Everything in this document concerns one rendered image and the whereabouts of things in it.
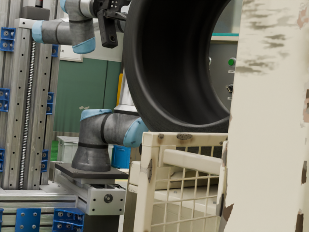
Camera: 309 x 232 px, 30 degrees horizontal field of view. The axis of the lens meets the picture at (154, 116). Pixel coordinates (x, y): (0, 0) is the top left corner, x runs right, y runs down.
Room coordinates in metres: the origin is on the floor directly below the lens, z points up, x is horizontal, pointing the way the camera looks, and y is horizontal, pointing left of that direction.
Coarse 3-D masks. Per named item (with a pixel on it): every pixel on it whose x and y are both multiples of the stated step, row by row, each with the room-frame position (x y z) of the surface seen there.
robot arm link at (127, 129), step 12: (120, 24) 2.16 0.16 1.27; (120, 96) 2.13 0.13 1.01; (120, 108) 2.10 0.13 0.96; (132, 108) 2.10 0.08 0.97; (108, 120) 2.13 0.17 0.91; (120, 120) 2.09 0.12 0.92; (132, 120) 2.09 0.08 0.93; (108, 132) 2.11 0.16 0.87; (120, 132) 2.09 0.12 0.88; (132, 132) 2.07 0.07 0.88; (120, 144) 2.12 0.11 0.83; (132, 144) 2.09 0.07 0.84
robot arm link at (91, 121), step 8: (88, 112) 2.15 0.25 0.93; (96, 112) 2.15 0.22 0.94; (104, 112) 2.16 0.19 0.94; (80, 120) 2.18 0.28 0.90; (88, 120) 2.15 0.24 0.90; (96, 120) 2.14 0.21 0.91; (104, 120) 2.13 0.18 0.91; (80, 128) 2.18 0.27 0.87; (88, 128) 2.15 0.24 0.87; (96, 128) 2.13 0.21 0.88; (80, 136) 2.17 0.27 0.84; (88, 136) 2.15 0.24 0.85; (96, 136) 2.14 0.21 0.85; (96, 144) 2.15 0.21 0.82; (104, 144) 2.17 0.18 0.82
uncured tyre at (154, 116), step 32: (160, 0) 1.58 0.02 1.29; (192, 0) 1.65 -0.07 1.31; (224, 0) 1.63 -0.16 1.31; (128, 32) 1.47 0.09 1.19; (160, 32) 1.62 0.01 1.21; (192, 32) 1.68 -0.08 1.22; (128, 64) 1.46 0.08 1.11; (160, 64) 1.62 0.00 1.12; (192, 64) 1.67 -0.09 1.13; (160, 96) 1.58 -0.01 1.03; (192, 96) 1.65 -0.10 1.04; (160, 128) 1.38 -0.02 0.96; (192, 128) 1.31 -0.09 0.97; (224, 128) 1.25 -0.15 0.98
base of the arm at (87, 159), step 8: (80, 144) 2.17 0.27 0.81; (88, 144) 2.15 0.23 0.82; (80, 152) 2.16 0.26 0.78; (88, 152) 2.14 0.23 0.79; (96, 152) 2.15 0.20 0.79; (104, 152) 2.17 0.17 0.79; (72, 160) 2.19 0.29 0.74; (80, 160) 2.15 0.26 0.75; (88, 160) 2.14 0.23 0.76; (96, 160) 2.14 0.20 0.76; (104, 160) 2.16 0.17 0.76; (80, 168) 2.14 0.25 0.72; (88, 168) 2.13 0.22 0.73; (96, 168) 2.13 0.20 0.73; (104, 168) 2.15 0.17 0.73
